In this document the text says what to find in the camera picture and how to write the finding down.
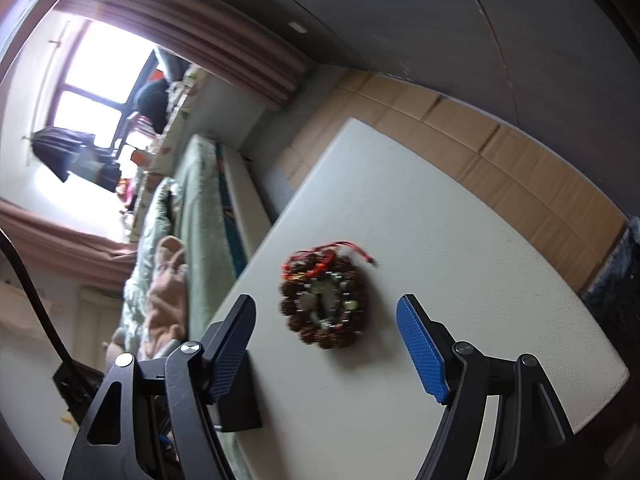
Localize pink curtain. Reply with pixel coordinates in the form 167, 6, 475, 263
52, 0, 311, 111
0, 199, 141, 291

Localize printed window seat cushion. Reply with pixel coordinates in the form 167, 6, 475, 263
122, 67, 211, 241

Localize black bag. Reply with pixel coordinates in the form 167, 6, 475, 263
135, 80, 171, 133

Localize bed with green sheet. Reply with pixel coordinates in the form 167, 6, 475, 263
102, 132, 278, 480

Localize hanging dark clothes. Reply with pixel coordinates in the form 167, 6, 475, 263
31, 127, 123, 192

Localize black box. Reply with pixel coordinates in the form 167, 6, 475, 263
215, 350, 263, 433

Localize green bead bracelet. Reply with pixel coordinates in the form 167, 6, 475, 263
295, 272, 363, 328

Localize beige plush toy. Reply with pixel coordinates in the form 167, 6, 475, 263
102, 327, 132, 358

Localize white square table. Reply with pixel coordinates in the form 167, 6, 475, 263
275, 70, 628, 293

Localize window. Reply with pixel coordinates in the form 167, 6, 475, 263
37, 17, 161, 151

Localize brown bead bracelet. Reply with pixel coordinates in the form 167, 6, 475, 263
279, 252, 368, 348

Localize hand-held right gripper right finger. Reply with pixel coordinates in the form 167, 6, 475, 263
396, 294, 576, 480

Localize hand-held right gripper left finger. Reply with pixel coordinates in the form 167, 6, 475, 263
62, 294, 258, 480

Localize dark cloth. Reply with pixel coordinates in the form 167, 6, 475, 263
582, 215, 640, 341

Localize dark grey wardrobe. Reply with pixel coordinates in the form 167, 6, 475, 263
172, 0, 640, 221

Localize grey pillow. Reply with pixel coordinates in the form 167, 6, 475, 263
150, 45, 193, 86

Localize red string bracelet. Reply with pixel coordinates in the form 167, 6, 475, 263
282, 242, 378, 283

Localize peach fleece blanket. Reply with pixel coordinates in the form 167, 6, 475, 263
142, 235, 193, 361

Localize pale green floral quilt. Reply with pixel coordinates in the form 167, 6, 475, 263
122, 177, 183, 351

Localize black cable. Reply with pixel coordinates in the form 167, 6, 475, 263
0, 230, 76, 366

